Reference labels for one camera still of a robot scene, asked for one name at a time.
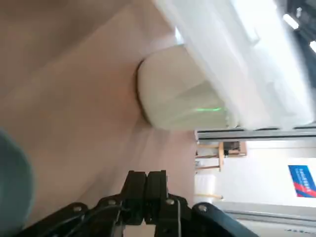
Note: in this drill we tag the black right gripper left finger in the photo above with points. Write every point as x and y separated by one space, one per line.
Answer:
133 197

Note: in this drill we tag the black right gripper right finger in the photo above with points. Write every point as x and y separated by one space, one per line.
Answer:
158 195

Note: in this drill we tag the translucent white container lid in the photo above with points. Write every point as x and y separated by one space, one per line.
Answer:
234 49

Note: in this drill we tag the translucent white plastic container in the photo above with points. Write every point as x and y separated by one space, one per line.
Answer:
168 86

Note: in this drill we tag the white plastic jug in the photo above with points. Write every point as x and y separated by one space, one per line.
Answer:
205 185

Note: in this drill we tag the wooden stand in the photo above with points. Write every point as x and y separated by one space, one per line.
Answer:
220 158

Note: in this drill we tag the dark teal rectangular tray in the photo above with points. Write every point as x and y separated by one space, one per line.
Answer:
12 172

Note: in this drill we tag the blue and red poster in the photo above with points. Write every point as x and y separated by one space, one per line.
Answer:
301 180

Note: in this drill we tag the aluminium frame beam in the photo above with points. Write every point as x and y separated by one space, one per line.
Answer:
247 135

